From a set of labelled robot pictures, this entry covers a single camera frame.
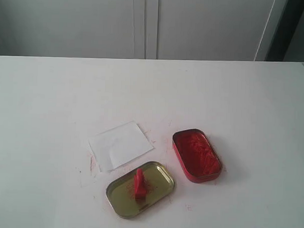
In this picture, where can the red ink pad tin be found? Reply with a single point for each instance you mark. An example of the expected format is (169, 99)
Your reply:
(198, 159)

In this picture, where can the red rubber stamp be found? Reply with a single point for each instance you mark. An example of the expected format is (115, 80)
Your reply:
(140, 191)

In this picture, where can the white paper sheet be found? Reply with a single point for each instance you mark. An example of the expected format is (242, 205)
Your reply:
(119, 145)

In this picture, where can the gold tin lid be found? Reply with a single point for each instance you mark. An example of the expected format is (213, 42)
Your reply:
(120, 193)

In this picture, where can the white cabinet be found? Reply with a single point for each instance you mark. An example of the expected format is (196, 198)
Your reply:
(237, 30)

